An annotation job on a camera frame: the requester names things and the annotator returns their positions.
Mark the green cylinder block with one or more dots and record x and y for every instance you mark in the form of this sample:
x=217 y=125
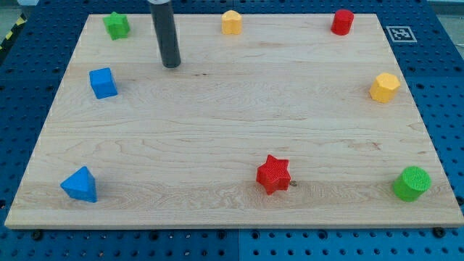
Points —
x=411 y=183

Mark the blue triangle block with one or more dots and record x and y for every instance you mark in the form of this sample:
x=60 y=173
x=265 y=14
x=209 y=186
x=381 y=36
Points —
x=81 y=185

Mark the yellow hexagon block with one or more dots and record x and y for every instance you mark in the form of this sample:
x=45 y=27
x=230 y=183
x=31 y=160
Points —
x=384 y=87

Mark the green star block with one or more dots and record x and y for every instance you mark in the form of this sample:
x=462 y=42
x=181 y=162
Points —
x=116 y=25

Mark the blue cube block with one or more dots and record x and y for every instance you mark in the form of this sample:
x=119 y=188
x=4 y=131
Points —
x=103 y=83

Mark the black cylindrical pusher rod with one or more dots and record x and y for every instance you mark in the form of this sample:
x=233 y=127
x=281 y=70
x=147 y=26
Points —
x=164 y=25

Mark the light wooden board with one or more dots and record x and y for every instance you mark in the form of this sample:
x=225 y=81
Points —
x=180 y=148

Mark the red star block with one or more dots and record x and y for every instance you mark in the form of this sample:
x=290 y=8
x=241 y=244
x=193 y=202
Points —
x=273 y=175

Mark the red cylinder block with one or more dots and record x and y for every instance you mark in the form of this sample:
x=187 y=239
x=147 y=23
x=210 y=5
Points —
x=342 y=22

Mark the white fiducial marker tag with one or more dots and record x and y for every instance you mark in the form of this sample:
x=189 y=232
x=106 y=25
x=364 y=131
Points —
x=401 y=34

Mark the black yellow hazard tape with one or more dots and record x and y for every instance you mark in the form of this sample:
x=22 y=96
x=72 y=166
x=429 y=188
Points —
x=13 y=33

